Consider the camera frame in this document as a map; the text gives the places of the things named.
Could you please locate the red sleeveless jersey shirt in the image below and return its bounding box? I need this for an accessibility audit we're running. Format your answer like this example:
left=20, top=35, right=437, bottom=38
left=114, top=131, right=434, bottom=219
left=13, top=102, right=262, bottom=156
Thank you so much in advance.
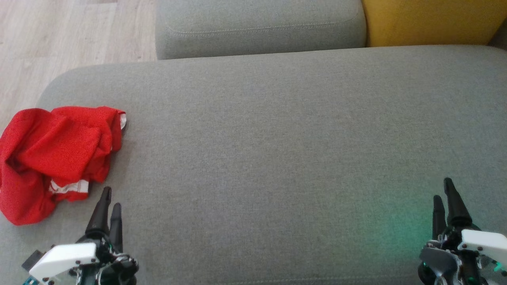
left=0, top=108, right=90, bottom=226

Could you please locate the yellow sofa pillow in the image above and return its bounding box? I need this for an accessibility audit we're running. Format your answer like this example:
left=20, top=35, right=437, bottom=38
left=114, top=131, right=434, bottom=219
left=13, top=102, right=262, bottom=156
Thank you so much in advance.
left=361, top=0, right=507, bottom=48

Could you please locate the grey sofa back cushion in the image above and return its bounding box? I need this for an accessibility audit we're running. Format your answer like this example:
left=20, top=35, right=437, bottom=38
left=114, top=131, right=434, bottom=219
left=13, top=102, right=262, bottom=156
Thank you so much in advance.
left=155, top=0, right=367, bottom=61

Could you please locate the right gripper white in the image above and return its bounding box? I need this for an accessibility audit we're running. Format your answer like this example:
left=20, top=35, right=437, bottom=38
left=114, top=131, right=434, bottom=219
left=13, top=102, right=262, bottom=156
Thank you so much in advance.
left=418, top=178, right=507, bottom=285

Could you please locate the grey sofa seat cushion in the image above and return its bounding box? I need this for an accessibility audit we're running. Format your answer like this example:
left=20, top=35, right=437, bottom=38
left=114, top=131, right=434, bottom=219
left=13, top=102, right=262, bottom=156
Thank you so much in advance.
left=0, top=45, right=507, bottom=285

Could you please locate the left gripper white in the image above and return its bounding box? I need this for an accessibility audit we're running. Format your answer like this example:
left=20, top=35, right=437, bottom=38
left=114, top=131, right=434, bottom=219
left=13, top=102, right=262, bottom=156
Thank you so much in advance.
left=29, top=187, right=139, bottom=285

